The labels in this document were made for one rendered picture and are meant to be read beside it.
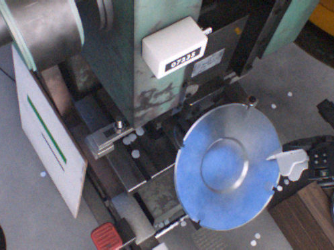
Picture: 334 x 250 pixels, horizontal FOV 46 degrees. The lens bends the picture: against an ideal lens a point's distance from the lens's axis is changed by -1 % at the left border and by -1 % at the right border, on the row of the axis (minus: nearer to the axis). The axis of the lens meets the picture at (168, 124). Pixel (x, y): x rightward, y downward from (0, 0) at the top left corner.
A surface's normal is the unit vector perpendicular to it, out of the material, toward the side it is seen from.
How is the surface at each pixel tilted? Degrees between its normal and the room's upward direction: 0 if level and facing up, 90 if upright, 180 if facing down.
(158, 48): 0
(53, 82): 73
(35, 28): 64
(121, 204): 0
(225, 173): 48
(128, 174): 0
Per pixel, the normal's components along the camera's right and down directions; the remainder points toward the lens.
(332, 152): -0.65, -0.36
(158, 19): 0.54, 0.79
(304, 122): 0.08, -0.39
